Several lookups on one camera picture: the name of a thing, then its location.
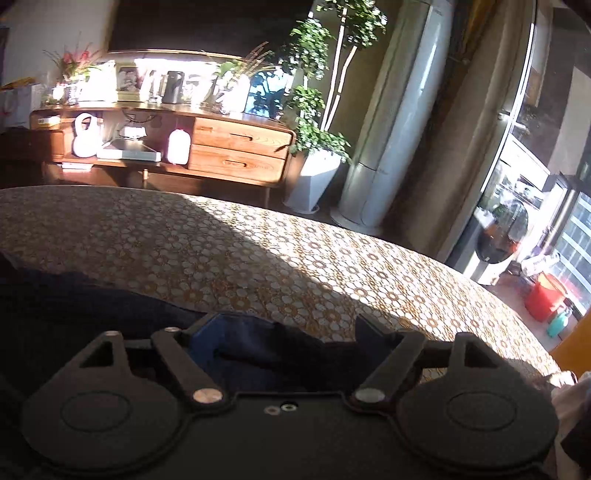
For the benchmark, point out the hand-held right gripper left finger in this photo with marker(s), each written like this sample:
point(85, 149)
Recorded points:
point(175, 355)

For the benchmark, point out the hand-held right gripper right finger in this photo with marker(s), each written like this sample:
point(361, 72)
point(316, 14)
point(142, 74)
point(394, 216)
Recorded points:
point(378, 341)

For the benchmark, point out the blue-grey pants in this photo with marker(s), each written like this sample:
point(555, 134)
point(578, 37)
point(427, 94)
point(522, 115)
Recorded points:
point(92, 304)

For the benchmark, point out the white washing machine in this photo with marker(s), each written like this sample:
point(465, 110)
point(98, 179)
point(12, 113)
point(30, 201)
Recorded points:
point(501, 240)

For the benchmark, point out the red bucket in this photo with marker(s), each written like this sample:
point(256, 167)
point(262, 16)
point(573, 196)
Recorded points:
point(545, 297)

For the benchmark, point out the potted green tree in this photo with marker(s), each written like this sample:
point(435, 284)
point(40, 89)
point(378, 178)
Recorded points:
point(316, 180)

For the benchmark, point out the clear plastic bottle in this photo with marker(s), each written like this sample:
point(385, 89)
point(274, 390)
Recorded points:
point(540, 265)

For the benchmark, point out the teal bottle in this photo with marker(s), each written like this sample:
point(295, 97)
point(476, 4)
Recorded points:
point(558, 325)

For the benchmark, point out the pale cloth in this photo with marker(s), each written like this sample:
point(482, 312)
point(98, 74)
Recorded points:
point(572, 401)

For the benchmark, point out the white ribbed jar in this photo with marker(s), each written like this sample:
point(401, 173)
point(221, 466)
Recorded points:
point(179, 147)

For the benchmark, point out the white flat box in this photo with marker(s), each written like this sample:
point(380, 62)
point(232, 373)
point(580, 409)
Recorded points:
point(129, 151)

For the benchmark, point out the beige curtain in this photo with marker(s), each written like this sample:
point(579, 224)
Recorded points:
point(471, 138)

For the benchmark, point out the white router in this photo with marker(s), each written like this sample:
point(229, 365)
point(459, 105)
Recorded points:
point(134, 133)

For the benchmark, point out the wooden TV sideboard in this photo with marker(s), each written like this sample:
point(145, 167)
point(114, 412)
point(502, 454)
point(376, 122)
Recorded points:
point(240, 138)

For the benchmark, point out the white standing air conditioner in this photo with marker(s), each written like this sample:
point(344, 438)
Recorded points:
point(397, 115)

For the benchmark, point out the white kettlebell-shaped ornament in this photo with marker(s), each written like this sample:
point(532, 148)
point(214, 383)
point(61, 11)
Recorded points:
point(85, 143)

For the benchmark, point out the black thermos jug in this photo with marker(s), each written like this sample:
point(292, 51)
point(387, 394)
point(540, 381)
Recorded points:
point(172, 87)

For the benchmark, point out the reed plant in white vase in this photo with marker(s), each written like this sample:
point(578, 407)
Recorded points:
point(238, 92)

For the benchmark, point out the framed photo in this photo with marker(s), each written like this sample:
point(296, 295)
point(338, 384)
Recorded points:
point(128, 81)

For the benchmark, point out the sliding glass door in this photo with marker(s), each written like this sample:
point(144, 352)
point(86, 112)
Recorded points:
point(521, 92)

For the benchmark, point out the red flower plant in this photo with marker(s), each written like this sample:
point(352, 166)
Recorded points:
point(74, 64)

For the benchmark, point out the black television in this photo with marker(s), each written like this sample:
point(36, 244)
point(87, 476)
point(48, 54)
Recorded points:
point(207, 23)

